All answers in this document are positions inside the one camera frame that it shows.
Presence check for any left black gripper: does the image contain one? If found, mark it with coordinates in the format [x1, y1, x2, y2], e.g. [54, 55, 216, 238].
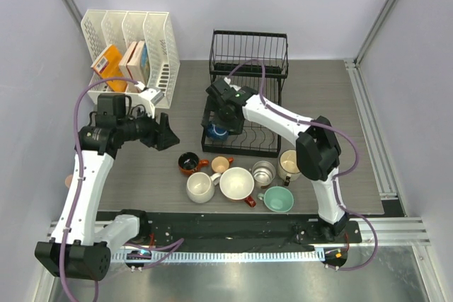
[117, 103, 179, 150]

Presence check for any blue mug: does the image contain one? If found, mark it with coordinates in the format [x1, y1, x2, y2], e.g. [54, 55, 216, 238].
[206, 123, 229, 141]

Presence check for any orange black mug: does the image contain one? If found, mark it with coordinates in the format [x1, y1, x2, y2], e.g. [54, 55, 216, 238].
[178, 152, 210, 176]

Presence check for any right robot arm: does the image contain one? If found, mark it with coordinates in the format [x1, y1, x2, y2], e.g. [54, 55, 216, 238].
[202, 78, 348, 242]

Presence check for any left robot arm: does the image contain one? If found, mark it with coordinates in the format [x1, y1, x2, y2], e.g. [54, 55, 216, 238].
[35, 88, 180, 281]

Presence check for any small orange cup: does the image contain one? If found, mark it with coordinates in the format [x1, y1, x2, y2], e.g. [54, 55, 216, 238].
[211, 156, 234, 173]

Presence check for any white mug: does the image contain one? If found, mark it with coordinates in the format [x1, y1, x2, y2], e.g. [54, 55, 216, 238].
[186, 172, 222, 204]

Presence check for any steel cup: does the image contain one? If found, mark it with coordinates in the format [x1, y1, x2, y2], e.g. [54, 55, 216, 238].
[251, 161, 276, 189]

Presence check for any large white red cup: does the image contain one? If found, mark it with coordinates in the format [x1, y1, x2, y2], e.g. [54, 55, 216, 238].
[219, 167, 256, 208]

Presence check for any cream enamel mug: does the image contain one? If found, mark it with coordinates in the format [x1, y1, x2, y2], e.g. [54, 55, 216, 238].
[277, 149, 301, 187]

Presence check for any mint green cup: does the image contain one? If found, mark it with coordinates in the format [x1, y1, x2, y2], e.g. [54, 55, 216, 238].
[257, 186, 294, 213]

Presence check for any orange book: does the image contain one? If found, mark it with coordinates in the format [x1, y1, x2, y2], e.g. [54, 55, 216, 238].
[91, 44, 127, 93]

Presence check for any white plastic file organizer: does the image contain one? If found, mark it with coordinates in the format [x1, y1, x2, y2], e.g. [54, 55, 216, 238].
[81, 9, 180, 109]

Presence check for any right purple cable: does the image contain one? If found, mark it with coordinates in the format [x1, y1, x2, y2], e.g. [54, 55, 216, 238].
[226, 59, 360, 179]

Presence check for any purple cable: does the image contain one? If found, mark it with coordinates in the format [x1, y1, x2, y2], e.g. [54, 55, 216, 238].
[58, 76, 146, 302]
[226, 59, 360, 179]

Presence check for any black wire dish rack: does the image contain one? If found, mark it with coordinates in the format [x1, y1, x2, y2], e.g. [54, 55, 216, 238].
[201, 30, 289, 158]

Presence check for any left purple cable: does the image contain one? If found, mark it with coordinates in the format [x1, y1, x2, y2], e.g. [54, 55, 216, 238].
[58, 76, 146, 302]

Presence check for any slotted cable duct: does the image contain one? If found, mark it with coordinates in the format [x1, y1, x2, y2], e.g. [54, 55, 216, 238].
[111, 248, 325, 264]

